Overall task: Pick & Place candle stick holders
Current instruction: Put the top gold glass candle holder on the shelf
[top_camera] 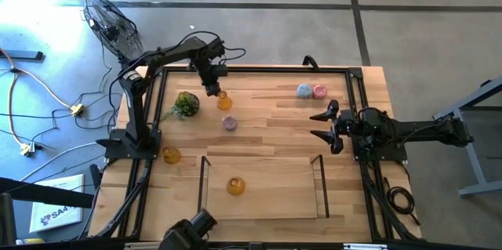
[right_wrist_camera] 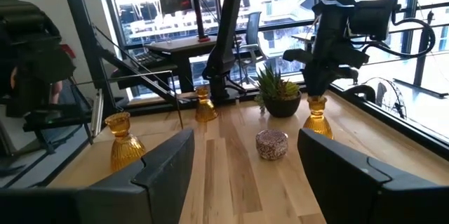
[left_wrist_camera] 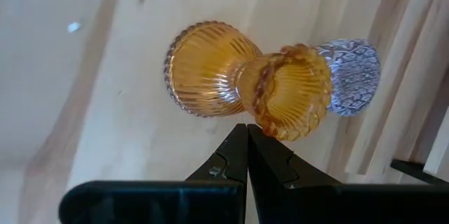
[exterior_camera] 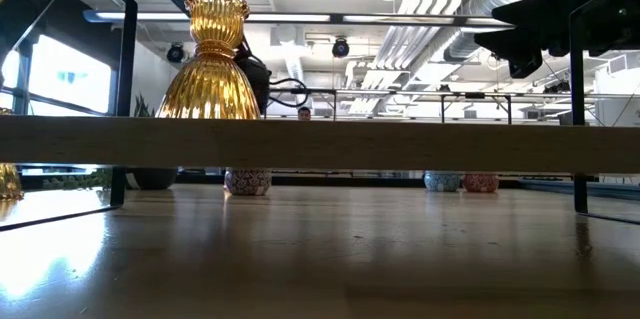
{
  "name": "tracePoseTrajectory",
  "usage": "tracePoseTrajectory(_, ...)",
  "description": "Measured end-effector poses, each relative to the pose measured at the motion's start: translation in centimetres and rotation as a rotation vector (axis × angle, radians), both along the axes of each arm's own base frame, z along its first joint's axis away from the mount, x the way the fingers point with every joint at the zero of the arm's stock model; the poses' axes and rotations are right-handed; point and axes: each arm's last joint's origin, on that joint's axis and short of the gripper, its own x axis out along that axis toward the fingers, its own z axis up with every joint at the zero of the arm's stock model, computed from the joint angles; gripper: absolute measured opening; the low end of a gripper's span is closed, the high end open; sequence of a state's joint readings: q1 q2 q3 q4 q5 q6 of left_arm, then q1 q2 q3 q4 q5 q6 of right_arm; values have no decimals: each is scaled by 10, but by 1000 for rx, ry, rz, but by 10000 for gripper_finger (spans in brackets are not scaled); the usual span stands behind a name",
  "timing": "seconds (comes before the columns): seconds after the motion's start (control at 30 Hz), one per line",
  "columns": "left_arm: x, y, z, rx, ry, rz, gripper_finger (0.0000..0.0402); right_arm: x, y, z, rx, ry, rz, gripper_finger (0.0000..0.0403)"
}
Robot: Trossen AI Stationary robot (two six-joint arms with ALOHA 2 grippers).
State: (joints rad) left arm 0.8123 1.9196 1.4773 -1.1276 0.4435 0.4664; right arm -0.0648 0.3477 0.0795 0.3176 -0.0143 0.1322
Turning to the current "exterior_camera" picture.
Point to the amber glass candlestick holder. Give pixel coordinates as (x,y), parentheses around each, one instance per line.
(210,84)
(9,184)

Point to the person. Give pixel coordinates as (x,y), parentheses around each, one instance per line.
(304,114)

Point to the pink patterned candle tin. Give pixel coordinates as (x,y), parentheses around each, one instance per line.
(481,183)

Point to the large window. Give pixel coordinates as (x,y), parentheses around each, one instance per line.
(70,79)

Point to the blue patterned candle tin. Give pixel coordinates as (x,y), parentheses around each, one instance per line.
(442,182)

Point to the black rig frame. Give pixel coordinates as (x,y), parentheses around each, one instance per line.
(375,180)

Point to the black-legged background table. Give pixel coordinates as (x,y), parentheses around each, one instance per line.
(320,91)
(475,94)

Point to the black ceiling spotlight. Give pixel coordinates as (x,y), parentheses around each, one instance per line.
(175,54)
(340,49)

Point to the dark red floral candle tin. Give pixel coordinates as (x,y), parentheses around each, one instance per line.
(247,182)

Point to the overhead light bar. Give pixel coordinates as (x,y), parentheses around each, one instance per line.
(337,18)

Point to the potted green succulent plant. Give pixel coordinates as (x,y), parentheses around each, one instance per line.
(150,179)

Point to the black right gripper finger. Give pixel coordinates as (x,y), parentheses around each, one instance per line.
(505,34)

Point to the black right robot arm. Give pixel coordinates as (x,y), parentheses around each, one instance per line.
(612,19)

